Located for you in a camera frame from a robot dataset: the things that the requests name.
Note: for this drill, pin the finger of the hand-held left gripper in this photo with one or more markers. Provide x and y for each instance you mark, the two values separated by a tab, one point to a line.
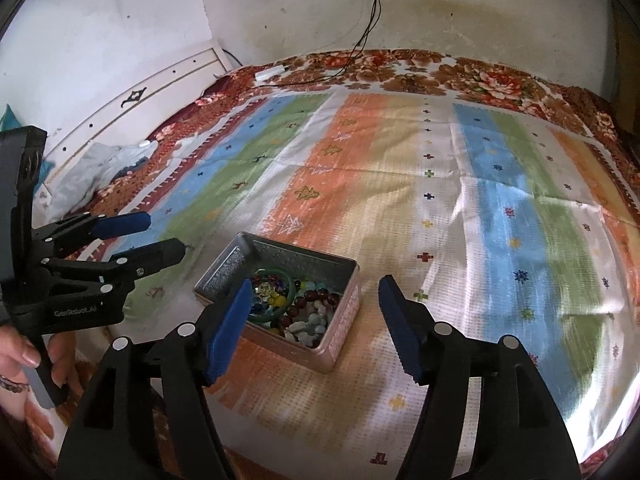
125	224
160	252

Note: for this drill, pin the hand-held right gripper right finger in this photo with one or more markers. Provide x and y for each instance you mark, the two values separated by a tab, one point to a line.
400	325

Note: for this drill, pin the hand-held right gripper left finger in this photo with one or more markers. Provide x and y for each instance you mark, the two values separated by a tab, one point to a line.
232	325

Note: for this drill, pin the pink metal tin box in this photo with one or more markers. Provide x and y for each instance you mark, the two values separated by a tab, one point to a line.
340	320

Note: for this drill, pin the person's left hand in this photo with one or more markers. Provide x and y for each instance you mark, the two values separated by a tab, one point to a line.
17	350

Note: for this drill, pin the grey crumpled cloth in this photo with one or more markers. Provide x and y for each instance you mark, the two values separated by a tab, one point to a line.
95	170

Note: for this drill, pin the green bangle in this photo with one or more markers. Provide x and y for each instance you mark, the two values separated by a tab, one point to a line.
287	285

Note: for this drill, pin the striped colourful cloth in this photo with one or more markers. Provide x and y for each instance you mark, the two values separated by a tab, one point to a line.
430	240

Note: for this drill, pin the teal cloth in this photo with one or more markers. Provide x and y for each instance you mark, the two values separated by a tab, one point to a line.
10	119

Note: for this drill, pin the white wooden headboard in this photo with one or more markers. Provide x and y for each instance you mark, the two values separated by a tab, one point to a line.
165	80

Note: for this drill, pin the patterned metal band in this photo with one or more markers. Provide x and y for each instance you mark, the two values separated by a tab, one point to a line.
12	385

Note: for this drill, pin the white charger block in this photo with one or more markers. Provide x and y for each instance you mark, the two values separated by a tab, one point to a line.
271	73

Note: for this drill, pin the floral brown blanket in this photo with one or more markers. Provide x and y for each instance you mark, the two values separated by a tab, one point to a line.
490	80

